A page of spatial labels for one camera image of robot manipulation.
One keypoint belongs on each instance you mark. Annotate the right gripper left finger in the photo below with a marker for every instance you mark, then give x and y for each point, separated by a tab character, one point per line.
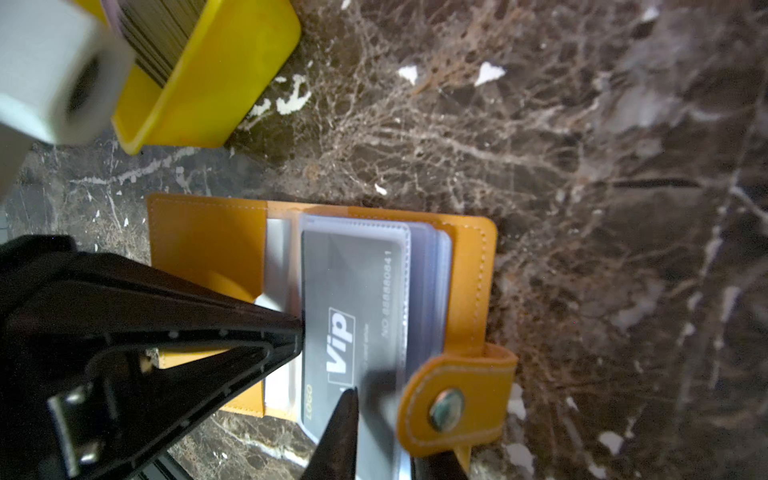
335	456

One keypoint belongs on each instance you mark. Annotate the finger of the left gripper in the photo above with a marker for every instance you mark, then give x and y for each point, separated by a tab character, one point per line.
107	362

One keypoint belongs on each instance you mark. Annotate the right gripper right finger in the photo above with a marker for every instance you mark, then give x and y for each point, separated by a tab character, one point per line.
440	466

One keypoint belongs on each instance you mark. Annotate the yellow leather card holder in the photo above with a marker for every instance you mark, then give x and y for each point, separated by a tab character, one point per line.
457	400

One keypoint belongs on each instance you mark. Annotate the dark grey VIP card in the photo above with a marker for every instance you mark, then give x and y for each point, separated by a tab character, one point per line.
352	308

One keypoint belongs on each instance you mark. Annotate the yellow plastic card tray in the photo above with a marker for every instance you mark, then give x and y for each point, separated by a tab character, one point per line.
236	49

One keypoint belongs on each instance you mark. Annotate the stack of grey cards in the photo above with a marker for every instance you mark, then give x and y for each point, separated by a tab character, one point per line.
157	31

